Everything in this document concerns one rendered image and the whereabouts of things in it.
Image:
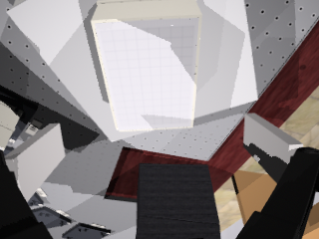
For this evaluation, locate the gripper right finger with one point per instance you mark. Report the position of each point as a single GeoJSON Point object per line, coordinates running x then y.
{"type": "Point", "coordinates": [286, 212]}

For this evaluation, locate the white rectangular block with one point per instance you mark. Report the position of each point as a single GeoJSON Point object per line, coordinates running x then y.
{"type": "Point", "coordinates": [8, 114]}
{"type": "Point", "coordinates": [149, 51]}
{"type": "Point", "coordinates": [5, 133]}

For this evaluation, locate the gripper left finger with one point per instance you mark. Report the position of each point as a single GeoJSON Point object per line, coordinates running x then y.
{"type": "Point", "coordinates": [30, 164]}

